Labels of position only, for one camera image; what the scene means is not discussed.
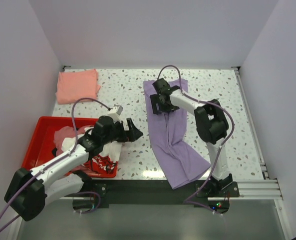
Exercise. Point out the aluminium frame rail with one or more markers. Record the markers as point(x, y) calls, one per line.
point(259, 190)

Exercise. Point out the dusty pink t shirt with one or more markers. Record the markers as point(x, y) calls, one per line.
point(64, 139)

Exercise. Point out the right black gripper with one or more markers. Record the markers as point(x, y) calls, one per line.
point(155, 99)

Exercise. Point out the folded salmon pink t shirt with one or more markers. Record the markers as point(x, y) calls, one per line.
point(72, 86)

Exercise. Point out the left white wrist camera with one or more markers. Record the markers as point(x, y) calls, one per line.
point(115, 113)

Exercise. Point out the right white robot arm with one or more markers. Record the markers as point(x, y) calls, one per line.
point(214, 126)

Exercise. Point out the red plastic tray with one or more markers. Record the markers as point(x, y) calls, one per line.
point(41, 145)

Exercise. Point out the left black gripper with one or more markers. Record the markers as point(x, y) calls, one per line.
point(134, 133)

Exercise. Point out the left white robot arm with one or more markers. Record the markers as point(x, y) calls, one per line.
point(31, 190)

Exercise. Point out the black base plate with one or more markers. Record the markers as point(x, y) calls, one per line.
point(127, 192)

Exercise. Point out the white and red t shirt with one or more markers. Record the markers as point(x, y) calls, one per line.
point(105, 164)

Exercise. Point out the purple t shirt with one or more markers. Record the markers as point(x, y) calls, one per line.
point(180, 163)

